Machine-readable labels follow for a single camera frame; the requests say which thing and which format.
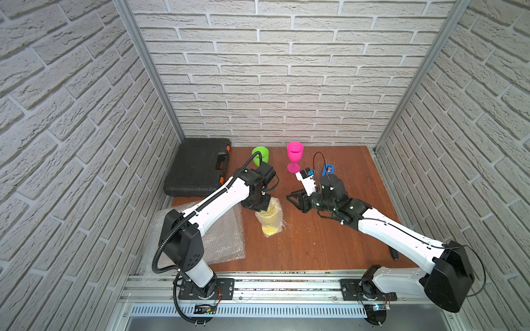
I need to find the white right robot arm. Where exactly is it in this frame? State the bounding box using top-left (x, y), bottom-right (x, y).
top-left (287, 169), bottom-right (475, 313)

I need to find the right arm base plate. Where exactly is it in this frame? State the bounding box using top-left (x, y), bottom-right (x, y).
top-left (339, 279), bottom-right (398, 301)

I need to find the yellow plastic wine glass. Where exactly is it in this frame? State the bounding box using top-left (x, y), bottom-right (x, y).
top-left (258, 198), bottom-right (284, 236)

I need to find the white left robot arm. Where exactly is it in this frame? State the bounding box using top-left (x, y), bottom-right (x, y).
top-left (151, 172), bottom-right (272, 291)

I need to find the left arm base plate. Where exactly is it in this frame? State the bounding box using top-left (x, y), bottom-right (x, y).
top-left (178, 277), bottom-right (235, 300)

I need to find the blue tape dispenser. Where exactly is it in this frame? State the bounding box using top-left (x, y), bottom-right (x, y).
top-left (322, 164), bottom-right (335, 176)

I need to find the black handled screwdriver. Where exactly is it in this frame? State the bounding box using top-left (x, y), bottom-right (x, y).
top-left (389, 247), bottom-right (400, 260)

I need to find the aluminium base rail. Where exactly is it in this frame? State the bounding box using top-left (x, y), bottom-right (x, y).
top-left (118, 270), bottom-right (442, 319)

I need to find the green plastic wine glass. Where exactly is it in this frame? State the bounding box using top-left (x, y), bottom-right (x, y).
top-left (252, 146), bottom-right (269, 167)

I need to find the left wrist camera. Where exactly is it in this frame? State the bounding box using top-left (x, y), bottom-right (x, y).
top-left (256, 162), bottom-right (276, 184)

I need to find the pink plastic wine glass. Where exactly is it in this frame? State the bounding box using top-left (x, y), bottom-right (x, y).
top-left (287, 142), bottom-right (304, 174)

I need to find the black plastic tool case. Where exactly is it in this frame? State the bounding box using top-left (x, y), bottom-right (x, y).
top-left (164, 138), bottom-right (231, 197)

